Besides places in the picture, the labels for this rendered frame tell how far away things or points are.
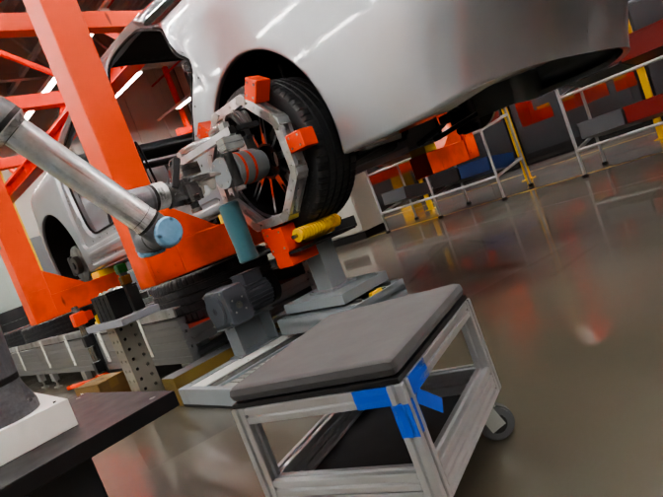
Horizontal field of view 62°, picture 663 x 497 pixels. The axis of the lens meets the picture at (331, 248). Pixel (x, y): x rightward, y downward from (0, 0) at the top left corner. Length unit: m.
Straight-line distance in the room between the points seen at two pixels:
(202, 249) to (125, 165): 0.50
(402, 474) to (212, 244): 1.92
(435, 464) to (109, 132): 2.08
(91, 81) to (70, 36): 0.20
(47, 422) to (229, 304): 1.11
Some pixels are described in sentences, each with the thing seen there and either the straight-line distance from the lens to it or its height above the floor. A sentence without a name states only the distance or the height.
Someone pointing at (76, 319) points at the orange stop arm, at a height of 0.48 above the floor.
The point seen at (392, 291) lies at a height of 0.14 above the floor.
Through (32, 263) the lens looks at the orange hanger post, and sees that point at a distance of 4.39.
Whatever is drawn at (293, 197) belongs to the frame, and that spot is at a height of 0.66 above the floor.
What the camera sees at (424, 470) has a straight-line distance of 0.91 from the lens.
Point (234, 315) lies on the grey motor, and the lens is 2.44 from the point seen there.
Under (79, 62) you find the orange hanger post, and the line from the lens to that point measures 2.71.
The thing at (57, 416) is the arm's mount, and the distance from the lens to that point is 1.53.
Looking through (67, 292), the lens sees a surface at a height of 0.66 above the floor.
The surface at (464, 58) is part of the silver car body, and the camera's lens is 1.92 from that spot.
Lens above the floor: 0.59
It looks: 4 degrees down
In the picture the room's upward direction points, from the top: 21 degrees counter-clockwise
